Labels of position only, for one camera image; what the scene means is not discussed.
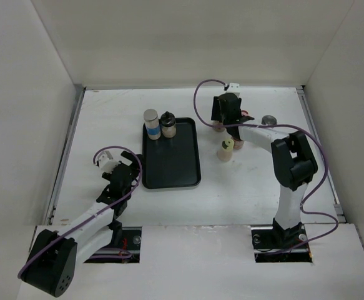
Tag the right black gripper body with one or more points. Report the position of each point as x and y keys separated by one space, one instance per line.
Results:
x=223 y=119

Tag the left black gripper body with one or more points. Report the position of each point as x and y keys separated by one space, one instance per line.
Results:
x=134 y=174

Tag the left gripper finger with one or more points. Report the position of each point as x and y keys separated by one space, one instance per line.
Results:
x=137 y=162
x=126 y=155

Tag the black cap spice bottle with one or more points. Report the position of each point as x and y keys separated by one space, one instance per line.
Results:
x=168 y=124
x=218 y=127

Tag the white lid red logo jar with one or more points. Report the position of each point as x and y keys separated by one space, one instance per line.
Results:
x=238 y=144

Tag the yellow cap spice bottle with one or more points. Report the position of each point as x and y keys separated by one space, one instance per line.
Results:
x=225 y=151

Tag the silver cap blue label bottle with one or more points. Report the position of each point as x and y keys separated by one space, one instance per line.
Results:
x=152 y=124

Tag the black cap spice bottle front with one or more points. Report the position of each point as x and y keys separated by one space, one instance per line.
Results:
x=168 y=124

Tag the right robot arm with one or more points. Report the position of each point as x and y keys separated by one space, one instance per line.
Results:
x=293 y=161

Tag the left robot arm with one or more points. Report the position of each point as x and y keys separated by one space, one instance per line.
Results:
x=95 y=235

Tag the black plastic tray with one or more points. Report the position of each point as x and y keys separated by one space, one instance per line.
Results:
x=174 y=162

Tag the grey clear cap spice bottle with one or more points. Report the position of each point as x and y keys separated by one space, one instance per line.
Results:
x=269 y=120

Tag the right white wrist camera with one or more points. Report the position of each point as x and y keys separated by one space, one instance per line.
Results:
x=233 y=88

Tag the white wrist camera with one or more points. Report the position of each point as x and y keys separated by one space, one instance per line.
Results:
x=105 y=161
x=233 y=88

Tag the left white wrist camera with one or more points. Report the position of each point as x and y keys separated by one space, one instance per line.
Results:
x=105 y=161

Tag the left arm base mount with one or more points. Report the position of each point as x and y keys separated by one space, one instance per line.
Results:
x=124 y=247

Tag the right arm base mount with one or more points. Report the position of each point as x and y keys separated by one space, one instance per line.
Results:
x=272 y=244

